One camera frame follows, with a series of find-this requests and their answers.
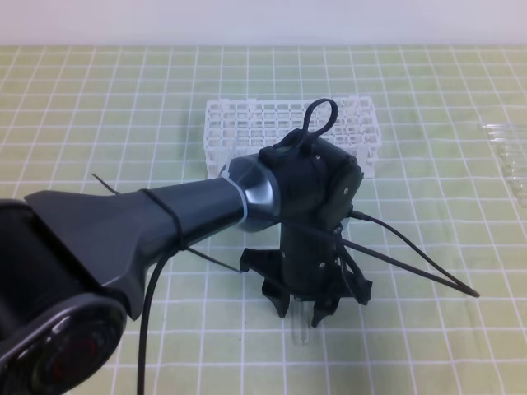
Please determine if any green grid tablecloth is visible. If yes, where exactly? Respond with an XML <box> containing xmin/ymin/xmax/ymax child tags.
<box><xmin>1</xmin><ymin>46</ymin><xmax>526</xmax><ymax>394</ymax></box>

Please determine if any white plastic test tube rack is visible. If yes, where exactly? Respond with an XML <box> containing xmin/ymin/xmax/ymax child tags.
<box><xmin>203</xmin><ymin>95</ymin><xmax>382</xmax><ymax>179</ymax></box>

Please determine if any clear test tubes pile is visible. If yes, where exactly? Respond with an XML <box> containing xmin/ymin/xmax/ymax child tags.
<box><xmin>483</xmin><ymin>123</ymin><xmax>526</xmax><ymax>207</ymax></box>

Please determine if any black left camera cable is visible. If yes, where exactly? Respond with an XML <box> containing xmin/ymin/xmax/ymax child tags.
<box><xmin>135</xmin><ymin>97</ymin><xmax>481</xmax><ymax>395</ymax></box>

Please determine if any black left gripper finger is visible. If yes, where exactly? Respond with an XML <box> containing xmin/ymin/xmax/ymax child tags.
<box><xmin>311</xmin><ymin>299</ymin><xmax>340</xmax><ymax>328</ymax></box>
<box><xmin>263</xmin><ymin>283</ymin><xmax>290</xmax><ymax>318</ymax></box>

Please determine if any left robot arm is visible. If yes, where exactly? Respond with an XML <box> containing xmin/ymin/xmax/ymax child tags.
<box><xmin>1</xmin><ymin>130</ymin><xmax>372</xmax><ymax>394</ymax></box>

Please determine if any clear glass test tube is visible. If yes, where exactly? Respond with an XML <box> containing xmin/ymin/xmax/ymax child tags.
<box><xmin>290</xmin><ymin>299</ymin><xmax>310</xmax><ymax>346</ymax></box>

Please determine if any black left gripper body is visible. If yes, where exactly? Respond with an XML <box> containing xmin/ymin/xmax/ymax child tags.
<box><xmin>240</xmin><ymin>224</ymin><xmax>372</xmax><ymax>305</ymax></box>

